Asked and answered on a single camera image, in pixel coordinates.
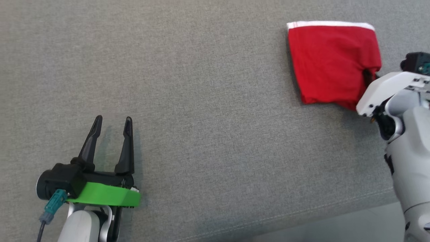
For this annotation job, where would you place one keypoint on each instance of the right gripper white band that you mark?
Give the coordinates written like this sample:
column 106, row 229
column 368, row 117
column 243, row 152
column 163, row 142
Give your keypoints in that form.
column 386, row 87

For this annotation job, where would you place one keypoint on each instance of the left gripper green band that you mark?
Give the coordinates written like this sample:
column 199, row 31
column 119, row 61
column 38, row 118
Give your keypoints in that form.
column 104, row 195

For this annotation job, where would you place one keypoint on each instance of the red garment with white stripe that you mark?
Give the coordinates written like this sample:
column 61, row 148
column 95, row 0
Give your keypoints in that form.
column 329, row 60

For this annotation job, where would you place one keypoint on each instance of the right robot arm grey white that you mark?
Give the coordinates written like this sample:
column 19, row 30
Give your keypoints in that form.
column 413, row 151

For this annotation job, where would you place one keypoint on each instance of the grey fabric sofa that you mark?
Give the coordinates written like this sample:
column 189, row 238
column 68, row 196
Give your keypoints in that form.
column 201, row 101

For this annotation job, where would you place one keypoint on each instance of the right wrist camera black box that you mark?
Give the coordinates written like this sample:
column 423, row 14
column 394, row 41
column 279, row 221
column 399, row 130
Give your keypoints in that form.
column 415, row 62

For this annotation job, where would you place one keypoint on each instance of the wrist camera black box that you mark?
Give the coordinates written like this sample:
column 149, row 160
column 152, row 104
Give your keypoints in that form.
column 415, row 62
column 57, row 179

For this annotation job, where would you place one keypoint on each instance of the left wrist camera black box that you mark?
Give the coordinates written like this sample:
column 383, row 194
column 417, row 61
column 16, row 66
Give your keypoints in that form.
column 57, row 179

